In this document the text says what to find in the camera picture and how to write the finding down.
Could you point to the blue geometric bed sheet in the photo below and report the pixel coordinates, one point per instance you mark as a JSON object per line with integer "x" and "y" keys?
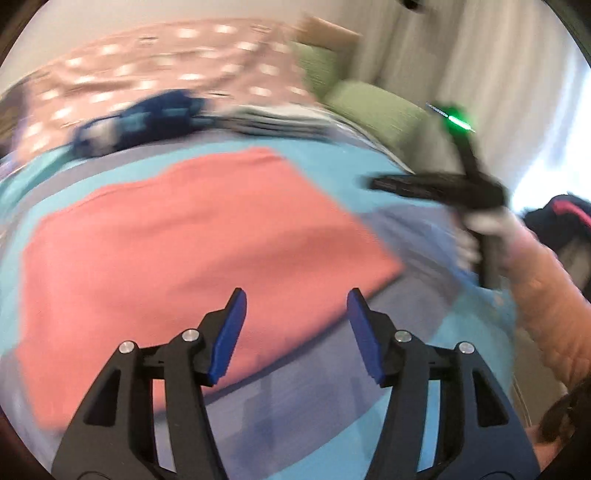
{"x": 300, "y": 415}

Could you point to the navy star print blanket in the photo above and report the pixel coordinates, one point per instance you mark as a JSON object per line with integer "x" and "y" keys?
{"x": 138, "y": 122}

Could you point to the tan pillow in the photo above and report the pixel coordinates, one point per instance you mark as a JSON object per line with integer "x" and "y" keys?
{"x": 330, "y": 34}

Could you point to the pink bear print sweater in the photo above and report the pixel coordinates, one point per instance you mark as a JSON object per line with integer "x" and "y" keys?
{"x": 184, "y": 240}

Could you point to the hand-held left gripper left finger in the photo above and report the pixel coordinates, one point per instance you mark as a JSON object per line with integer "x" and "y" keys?
{"x": 226, "y": 337}

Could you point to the pink polka dot blanket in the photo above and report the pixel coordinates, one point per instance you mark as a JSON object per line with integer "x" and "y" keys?
{"x": 138, "y": 64}

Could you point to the person's right forearm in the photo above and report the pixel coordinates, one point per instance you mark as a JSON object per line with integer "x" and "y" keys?
{"x": 554, "y": 314}

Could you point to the grey folded garment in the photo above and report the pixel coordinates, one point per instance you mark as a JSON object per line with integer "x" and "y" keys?
{"x": 281, "y": 113}

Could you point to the large green pillow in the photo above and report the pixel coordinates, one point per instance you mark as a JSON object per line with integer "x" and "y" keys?
{"x": 374, "y": 115}

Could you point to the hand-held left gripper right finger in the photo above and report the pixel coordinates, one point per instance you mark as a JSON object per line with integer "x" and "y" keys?
{"x": 364, "y": 337}

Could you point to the dark cloth with pink stripe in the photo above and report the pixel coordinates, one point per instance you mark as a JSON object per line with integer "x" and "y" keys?
{"x": 563, "y": 217}

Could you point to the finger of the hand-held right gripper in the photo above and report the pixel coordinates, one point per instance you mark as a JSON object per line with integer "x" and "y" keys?
{"x": 406, "y": 185}

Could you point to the small green pillow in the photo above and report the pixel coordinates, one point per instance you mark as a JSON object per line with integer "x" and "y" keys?
{"x": 316, "y": 67}

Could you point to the person's right hand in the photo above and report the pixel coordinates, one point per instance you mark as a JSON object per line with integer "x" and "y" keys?
{"x": 489, "y": 221}

